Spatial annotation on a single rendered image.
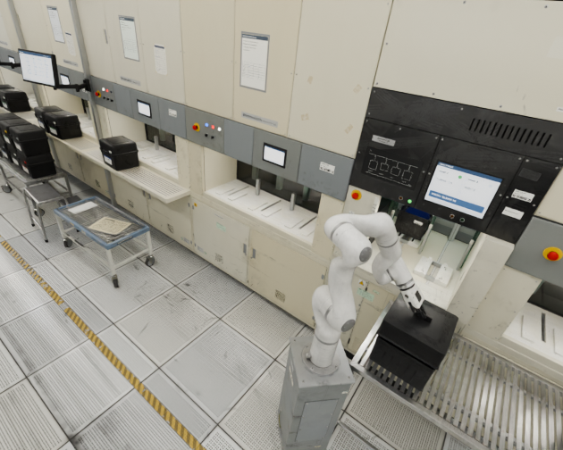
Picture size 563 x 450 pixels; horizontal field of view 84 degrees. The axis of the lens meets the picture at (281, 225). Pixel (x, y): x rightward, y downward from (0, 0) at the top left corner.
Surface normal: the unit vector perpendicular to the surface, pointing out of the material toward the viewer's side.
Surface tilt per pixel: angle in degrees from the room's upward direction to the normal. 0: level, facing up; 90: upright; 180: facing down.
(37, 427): 0
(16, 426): 0
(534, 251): 90
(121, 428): 0
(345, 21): 90
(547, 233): 90
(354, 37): 90
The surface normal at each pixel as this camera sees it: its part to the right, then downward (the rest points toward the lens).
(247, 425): 0.10, -0.84
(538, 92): -0.59, 0.41
